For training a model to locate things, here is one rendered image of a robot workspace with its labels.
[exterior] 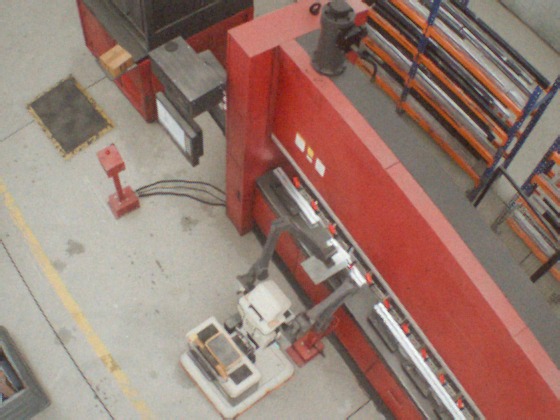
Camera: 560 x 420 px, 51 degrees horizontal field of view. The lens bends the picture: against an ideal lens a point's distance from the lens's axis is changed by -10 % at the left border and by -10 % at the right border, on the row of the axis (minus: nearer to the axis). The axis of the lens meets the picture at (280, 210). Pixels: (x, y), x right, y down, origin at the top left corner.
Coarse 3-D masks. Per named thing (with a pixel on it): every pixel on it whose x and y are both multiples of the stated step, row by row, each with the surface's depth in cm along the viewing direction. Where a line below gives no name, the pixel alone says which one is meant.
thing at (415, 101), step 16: (368, 64) 598; (384, 64) 601; (384, 80) 592; (400, 80) 593; (416, 96) 586; (416, 112) 579; (432, 112) 578; (432, 128) 572; (448, 128) 571; (448, 144) 565; (464, 144) 565; (464, 160) 558
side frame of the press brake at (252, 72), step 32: (320, 0) 371; (352, 0) 373; (256, 32) 354; (288, 32) 356; (256, 64) 354; (256, 96) 382; (256, 128) 414; (256, 160) 451; (288, 160) 482; (256, 224) 546
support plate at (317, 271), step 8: (304, 264) 432; (312, 264) 432; (320, 264) 433; (344, 264) 434; (312, 272) 430; (320, 272) 430; (328, 272) 430; (336, 272) 431; (312, 280) 427; (320, 280) 427
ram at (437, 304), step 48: (288, 96) 379; (288, 144) 416; (336, 144) 355; (336, 192) 387; (384, 192) 333; (384, 240) 361; (432, 288) 336; (432, 336) 363; (480, 336) 312; (480, 384) 335; (528, 384) 289
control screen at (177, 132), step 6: (156, 102) 421; (162, 108) 418; (162, 114) 426; (168, 114) 414; (162, 120) 434; (168, 120) 422; (168, 126) 429; (174, 126) 418; (174, 132) 425; (180, 132) 414; (174, 138) 432; (180, 138) 421; (180, 144) 429
